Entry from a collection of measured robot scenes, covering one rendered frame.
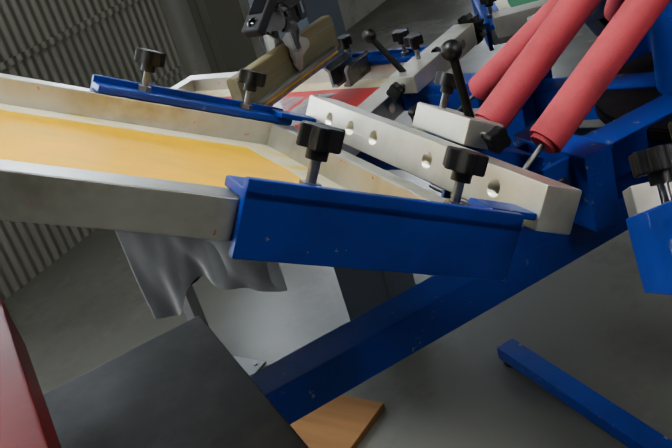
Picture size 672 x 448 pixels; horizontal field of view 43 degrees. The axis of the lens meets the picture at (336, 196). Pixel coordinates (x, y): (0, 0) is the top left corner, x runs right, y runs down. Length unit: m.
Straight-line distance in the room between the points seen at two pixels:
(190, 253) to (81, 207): 1.34
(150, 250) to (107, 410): 0.95
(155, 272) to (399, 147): 1.13
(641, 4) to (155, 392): 0.83
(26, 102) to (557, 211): 0.70
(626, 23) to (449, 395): 1.51
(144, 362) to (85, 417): 0.11
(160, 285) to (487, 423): 0.94
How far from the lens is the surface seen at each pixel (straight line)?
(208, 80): 2.38
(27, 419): 0.95
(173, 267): 2.08
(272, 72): 1.79
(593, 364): 2.52
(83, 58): 4.43
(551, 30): 1.30
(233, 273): 1.94
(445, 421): 2.43
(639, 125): 1.36
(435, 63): 1.69
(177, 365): 1.21
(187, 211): 0.70
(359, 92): 2.00
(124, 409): 1.18
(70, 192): 0.67
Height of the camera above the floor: 1.57
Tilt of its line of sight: 24 degrees down
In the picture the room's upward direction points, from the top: 17 degrees counter-clockwise
